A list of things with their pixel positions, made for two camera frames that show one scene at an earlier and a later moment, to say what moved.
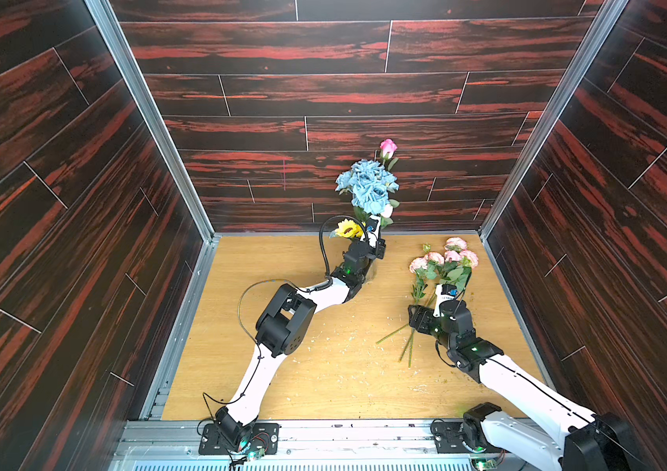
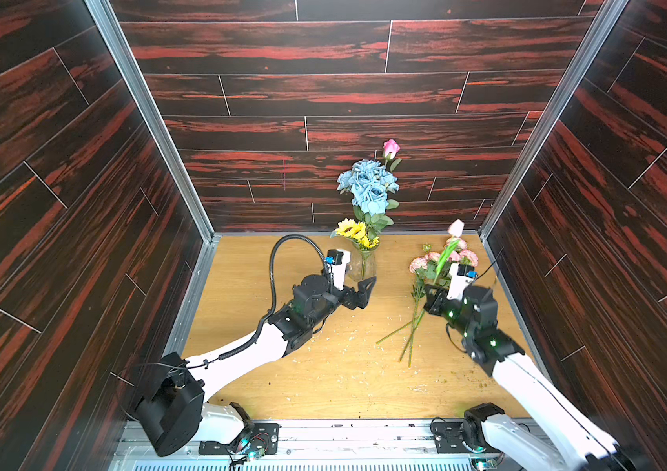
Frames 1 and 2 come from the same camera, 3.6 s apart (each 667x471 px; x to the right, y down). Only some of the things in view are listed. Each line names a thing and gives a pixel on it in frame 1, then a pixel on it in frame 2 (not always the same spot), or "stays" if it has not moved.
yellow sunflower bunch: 349,229 stays
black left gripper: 378,249 to 358,299
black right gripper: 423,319 to 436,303
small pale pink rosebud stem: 385,219 to 454,230
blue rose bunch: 369,183 stays
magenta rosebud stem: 387,147 stays
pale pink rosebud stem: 432,267 to 444,258
